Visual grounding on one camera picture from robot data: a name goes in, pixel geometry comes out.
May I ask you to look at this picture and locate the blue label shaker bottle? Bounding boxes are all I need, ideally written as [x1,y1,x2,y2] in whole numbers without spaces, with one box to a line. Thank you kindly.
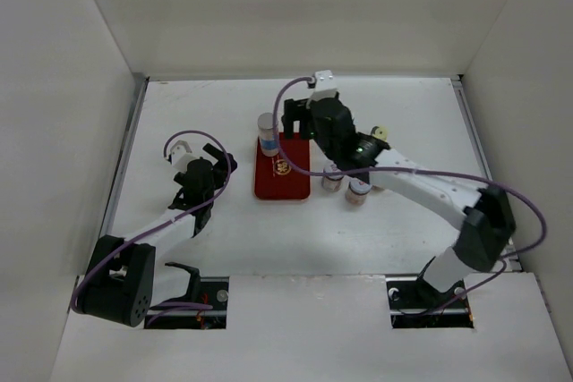
[257,112,278,157]

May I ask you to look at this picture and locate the blue lid spice jar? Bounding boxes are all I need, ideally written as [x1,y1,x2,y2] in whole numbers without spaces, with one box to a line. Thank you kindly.
[345,178,372,206]
[321,163,344,192]

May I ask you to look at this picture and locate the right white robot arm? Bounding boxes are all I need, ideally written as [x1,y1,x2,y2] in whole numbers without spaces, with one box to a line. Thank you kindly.
[282,96,516,307]

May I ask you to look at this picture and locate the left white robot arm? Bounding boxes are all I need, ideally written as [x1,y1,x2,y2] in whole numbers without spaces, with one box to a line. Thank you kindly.
[71,140,237,327]

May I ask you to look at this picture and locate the yellow lid squeeze bottle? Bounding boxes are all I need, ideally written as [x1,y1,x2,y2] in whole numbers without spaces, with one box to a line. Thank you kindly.
[371,126,388,141]

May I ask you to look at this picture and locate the red rectangular tray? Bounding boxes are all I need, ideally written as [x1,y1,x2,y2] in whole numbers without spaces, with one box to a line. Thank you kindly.
[253,132,311,201]

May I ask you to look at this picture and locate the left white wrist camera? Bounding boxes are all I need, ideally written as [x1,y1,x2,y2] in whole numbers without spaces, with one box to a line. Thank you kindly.
[167,140,197,174]

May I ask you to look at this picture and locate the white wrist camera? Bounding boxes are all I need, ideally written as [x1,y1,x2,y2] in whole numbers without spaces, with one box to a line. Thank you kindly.
[167,140,197,174]
[309,70,338,103]

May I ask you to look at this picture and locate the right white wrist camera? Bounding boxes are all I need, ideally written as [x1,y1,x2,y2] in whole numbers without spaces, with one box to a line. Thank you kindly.
[309,70,338,103]

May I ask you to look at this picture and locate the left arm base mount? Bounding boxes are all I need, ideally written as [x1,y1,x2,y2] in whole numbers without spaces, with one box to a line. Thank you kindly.
[143,262,230,330]

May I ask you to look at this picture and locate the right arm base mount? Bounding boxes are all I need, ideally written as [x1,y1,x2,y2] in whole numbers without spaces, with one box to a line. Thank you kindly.
[386,276,474,329]

